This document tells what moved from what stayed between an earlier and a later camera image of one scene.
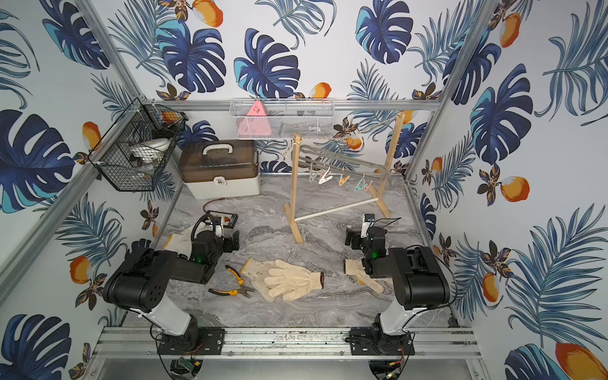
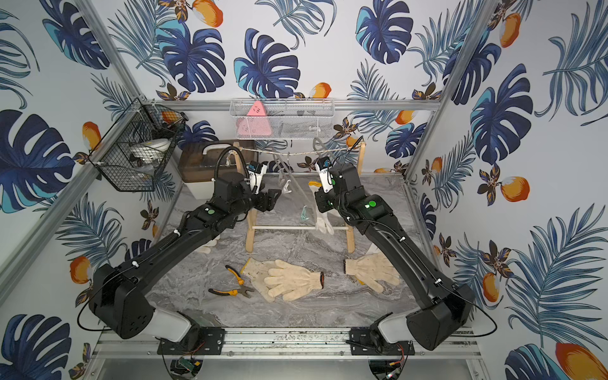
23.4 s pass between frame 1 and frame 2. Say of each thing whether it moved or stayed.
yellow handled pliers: stayed
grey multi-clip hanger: moved
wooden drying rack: moved
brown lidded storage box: stayed
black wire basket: stayed
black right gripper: moved
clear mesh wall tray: stayed
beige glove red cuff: stayed
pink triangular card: stayed
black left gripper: moved
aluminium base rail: stayed
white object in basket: stayed
